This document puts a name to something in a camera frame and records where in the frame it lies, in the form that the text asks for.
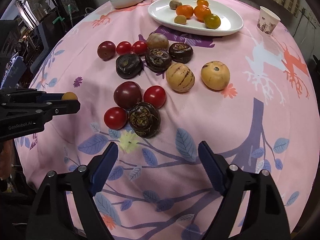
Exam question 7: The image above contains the small tan round fruit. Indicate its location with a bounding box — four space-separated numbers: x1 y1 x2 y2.
61 92 78 100
174 15 187 25

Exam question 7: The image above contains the white oval plate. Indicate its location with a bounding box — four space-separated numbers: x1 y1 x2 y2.
148 0 244 37

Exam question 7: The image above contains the brown-green round fruit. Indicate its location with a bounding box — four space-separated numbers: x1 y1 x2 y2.
169 0 182 10

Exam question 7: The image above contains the floral paper cup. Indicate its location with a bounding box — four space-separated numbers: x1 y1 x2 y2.
257 6 280 35

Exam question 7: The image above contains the person left hand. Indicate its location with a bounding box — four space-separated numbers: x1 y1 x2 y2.
0 140 15 180

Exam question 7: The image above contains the large orange mandarin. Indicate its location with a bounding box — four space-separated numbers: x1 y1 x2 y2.
194 5 212 22

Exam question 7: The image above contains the pink printed tablecloth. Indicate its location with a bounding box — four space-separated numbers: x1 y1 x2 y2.
15 0 319 239

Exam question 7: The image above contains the small orange mandarin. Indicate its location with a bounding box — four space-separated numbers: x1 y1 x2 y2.
175 5 194 19

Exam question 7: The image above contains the yellow-orange tomato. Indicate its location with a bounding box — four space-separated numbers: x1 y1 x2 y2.
196 0 209 7

